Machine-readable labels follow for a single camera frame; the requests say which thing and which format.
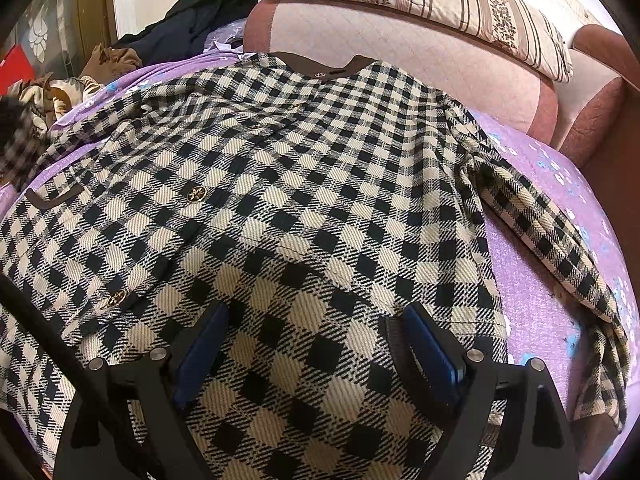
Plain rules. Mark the pink upholstered armrest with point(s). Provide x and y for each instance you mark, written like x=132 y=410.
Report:
x=597 y=105

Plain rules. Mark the brown and cream patterned scarf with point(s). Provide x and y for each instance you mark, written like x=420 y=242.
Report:
x=40 y=95

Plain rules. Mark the dark navy garment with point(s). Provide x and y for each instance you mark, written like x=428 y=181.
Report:
x=190 y=20

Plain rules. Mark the wooden glass door cabinet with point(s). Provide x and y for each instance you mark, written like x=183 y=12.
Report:
x=95 y=0

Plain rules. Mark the pink quilted backrest cushion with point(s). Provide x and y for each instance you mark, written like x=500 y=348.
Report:
x=400 y=60

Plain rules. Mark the red flat object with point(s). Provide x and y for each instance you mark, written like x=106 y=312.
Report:
x=12 y=70

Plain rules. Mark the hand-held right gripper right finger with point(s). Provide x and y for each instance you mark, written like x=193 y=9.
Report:
x=434 y=355

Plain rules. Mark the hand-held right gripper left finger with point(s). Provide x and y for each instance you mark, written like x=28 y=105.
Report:
x=200 y=352

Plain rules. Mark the purple floral bedsheet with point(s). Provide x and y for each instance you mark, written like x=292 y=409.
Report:
x=540 y=270

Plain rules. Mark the black and cream checked coat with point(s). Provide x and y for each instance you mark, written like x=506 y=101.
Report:
x=300 y=185

